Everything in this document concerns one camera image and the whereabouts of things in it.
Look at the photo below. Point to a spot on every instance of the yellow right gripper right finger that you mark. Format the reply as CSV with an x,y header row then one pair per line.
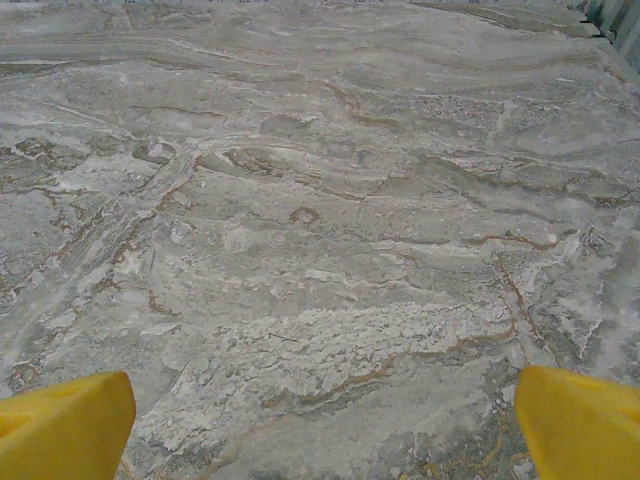
x,y
585,430

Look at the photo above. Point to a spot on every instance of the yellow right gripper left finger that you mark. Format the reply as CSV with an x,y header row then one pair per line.
x,y
60,430

